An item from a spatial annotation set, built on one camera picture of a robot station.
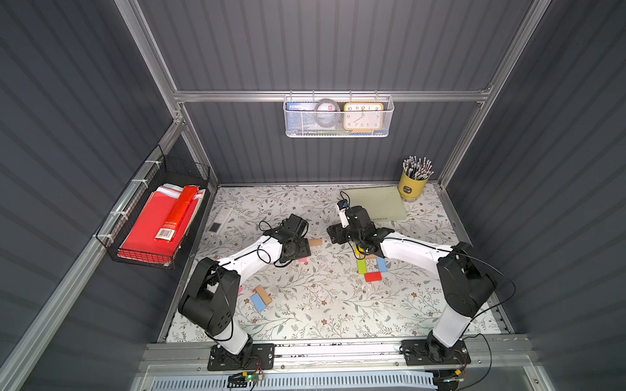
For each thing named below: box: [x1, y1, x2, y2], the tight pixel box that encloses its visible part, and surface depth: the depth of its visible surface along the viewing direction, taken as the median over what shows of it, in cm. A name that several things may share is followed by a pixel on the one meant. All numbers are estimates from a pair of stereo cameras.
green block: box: [357, 259, 368, 276], surface depth 94 cm
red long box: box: [154, 185, 199, 242], surface depth 74 cm
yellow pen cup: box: [397, 155, 435, 203], surface depth 107 cm
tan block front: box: [255, 285, 273, 306], surface depth 88 cm
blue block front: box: [251, 293, 267, 313], surface depth 86 cm
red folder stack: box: [117, 184, 206, 263], surface depth 72 cm
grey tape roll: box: [313, 97, 342, 128], surface depth 91 cm
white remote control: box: [207, 205, 234, 235], surface depth 107 cm
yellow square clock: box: [343, 101, 384, 134], surface depth 91 cm
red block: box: [364, 271, 383, 282], surface depth 92 cm
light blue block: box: [376, 256, 388, 273], surface depth 93 cm
